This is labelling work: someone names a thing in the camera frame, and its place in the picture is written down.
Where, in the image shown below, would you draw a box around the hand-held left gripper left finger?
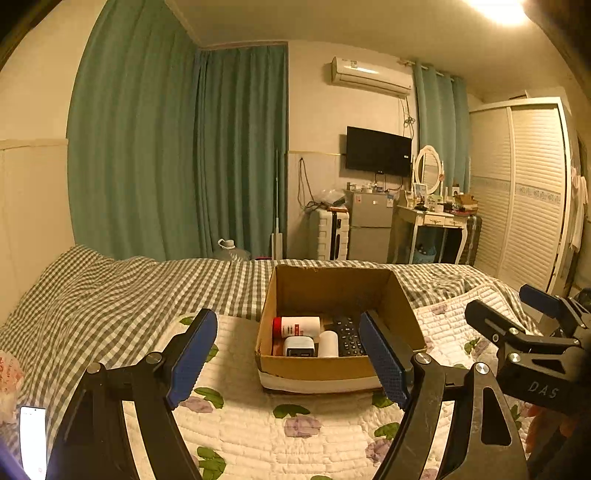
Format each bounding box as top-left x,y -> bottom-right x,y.
46,308 -> 219,480

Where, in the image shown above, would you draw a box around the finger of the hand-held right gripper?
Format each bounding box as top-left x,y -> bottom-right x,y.
464,300 -> 581,361
519,284 -> 571,324

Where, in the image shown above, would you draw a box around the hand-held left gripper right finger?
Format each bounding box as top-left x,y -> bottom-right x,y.
358,310 -> 529,480

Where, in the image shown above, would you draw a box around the black remote control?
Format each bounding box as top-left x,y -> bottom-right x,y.
331,315 -> 370,357

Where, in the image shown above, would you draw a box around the cardboard box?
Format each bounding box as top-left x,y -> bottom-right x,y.
255,264 -> 428,395

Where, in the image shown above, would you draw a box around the small pale rounded case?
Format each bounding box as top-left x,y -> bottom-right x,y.
283,336 -> 319,358

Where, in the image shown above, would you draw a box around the white bottle with red cap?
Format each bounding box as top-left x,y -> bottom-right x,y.
272,316 -> 321,340

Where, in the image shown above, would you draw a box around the person's right hand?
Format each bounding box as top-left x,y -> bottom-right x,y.
526,401 -> 571,455

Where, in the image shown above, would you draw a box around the dark suitcase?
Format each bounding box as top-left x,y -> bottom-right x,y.
459,215 -> 483,266

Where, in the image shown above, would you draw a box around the hanging white clothes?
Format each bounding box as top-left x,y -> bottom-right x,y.
568,166 -> 589,252

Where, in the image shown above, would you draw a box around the white louvred wardrobe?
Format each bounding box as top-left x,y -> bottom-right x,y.
468,97 -> 580,296

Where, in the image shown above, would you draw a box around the clear water jug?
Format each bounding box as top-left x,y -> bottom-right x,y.
217,239 -> 252,261

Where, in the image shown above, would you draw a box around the grey checked bed sheet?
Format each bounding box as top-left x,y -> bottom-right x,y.
0,244 -> 522,480

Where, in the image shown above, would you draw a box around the white dressing table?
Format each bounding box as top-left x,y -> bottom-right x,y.
392,203 -> 478,266

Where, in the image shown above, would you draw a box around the white floral quilted blanket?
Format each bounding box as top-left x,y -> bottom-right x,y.
122,284 -> 546,480

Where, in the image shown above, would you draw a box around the silver small fridge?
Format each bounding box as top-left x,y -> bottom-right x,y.
345,190 -> 395,263

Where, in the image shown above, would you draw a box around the white hard suitcase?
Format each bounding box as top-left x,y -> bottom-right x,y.
308,208 -> 349,261

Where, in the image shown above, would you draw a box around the white oval vanity mirror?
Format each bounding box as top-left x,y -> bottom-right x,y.
414,145 -> 444,195

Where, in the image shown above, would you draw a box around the white mop pole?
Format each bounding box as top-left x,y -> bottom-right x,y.
270,148 -> 286,260

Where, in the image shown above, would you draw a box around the smartphone with lit screen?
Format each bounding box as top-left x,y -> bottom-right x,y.
18,405 -> 48,480

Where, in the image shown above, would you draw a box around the pink patterned cloth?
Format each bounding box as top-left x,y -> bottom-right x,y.
0,351 -> 26,425

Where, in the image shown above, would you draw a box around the light teal window curtain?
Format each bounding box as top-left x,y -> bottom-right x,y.
412,62 -> 472,195

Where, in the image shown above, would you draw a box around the narrow green curtain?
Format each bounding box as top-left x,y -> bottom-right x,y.
194,44 -> 289,259

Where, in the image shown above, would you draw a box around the wide green curtain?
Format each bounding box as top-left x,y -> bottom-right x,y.
67,0 -> 204,261

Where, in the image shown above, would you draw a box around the bright ceiling lamp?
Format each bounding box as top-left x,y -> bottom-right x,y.
466,0 -> 532,26

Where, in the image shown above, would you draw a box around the hanging dark cables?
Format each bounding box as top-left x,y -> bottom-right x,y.
298,157 -> 317,208

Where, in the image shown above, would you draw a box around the black wall television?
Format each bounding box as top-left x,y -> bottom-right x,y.
346,126 -> 413,177

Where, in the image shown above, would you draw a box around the white wall air conditioner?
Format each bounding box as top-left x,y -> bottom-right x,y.
330,56 -> 413,97

